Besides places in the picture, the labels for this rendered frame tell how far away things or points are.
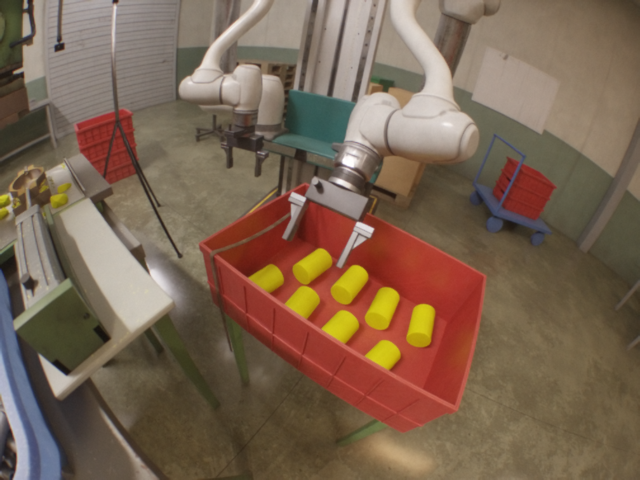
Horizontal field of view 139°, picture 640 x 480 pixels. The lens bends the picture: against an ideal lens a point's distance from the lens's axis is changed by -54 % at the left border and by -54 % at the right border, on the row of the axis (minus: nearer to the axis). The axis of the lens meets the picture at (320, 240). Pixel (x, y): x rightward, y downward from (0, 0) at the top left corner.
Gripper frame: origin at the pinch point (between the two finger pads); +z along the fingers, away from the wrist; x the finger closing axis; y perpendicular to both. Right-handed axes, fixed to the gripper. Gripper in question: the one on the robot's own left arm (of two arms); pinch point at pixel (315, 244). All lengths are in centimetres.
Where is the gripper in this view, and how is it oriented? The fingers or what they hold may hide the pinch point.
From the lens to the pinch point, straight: 56.6
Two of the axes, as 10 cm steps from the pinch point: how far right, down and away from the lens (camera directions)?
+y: -2.8, -1.1, -9.6
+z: -4.4, 9.0, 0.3
